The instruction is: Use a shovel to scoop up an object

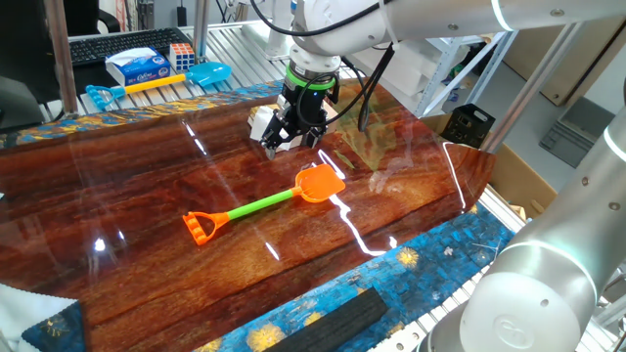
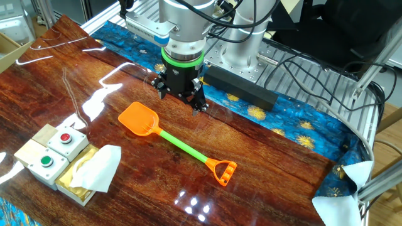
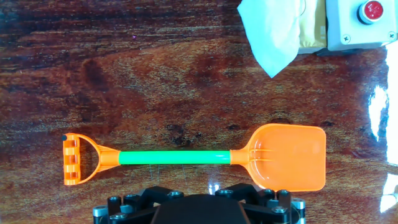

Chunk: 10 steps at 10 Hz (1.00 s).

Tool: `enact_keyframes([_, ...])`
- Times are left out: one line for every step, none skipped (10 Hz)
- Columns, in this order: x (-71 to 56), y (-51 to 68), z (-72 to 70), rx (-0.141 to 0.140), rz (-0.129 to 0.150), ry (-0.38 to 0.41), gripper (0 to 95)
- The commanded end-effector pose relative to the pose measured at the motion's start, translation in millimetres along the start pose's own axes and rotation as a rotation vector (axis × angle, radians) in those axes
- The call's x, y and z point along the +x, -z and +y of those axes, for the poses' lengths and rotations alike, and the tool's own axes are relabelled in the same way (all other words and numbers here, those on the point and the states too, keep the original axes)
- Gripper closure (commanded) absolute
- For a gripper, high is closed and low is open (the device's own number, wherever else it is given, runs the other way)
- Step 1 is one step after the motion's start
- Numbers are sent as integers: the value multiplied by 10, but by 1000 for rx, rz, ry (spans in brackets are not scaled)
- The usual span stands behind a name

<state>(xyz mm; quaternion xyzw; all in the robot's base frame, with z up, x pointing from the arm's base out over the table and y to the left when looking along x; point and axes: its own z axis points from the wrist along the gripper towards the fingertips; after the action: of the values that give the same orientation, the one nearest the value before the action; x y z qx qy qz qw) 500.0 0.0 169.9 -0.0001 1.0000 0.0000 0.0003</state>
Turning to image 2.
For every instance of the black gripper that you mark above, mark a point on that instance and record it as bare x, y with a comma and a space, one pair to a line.
182, 80

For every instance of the orange green toy shovel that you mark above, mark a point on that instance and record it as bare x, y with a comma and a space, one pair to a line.
138, 119

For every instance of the white tissue sheet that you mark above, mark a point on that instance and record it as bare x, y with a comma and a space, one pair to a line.
97, 169

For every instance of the gold tissue pack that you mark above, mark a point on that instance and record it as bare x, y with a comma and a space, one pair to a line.
67, 182

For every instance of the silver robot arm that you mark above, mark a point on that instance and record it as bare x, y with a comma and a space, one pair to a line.
185, 22

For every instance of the black foam block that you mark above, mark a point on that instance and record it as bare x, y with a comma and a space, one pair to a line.
245, 89

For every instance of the silver robot mounting plate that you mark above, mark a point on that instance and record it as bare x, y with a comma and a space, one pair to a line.
251, 72

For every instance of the glossy wood grain mat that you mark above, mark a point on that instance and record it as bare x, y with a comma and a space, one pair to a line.
251, 175

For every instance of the white red button box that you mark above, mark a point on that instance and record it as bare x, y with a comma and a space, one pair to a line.
73, 147

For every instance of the blue starry tablecloth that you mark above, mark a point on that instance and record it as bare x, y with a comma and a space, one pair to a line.
298, 122

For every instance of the light wooden block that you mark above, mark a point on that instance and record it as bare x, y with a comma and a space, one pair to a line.
28, 152
44, 135

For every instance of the white green button box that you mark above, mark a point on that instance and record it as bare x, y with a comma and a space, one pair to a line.
56, 171

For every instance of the brown cardboard box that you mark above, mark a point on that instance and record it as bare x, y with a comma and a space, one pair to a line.
12, 53

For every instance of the black office chair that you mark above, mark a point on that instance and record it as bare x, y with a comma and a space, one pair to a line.
345, 31

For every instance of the grey metal box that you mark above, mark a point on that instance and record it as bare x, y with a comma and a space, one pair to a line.
15, 28

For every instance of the aluminium profile bar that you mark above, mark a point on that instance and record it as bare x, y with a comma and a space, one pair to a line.
383, 185

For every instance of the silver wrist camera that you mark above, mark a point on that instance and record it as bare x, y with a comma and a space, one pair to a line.
144, 28

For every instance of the aluminium slatted table frame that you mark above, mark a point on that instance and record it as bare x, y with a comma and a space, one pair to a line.
102, 19

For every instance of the aluminium profile post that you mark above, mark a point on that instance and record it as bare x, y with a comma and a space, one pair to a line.
377, 59
48, 14

